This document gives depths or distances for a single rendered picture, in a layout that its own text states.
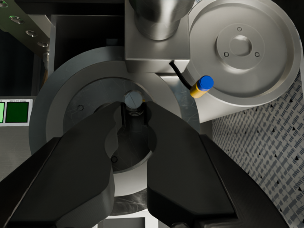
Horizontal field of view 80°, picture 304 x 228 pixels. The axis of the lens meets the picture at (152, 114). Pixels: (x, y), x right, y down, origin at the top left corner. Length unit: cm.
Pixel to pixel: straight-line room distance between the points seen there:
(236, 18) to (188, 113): 11
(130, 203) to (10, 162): 46
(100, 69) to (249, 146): 23
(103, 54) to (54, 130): 8
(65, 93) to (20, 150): 42
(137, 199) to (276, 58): 19
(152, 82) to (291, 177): 17
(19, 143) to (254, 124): 53
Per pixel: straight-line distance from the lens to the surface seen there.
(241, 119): 32
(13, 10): 45
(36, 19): 22
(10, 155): 59
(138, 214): 53
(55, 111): 17
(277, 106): 25
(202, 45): 20
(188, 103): 17
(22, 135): 58
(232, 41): 21
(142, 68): 15
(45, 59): 58
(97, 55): 18
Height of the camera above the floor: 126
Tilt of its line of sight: 8 degrees down
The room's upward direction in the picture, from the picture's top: 179 degrees clockwise
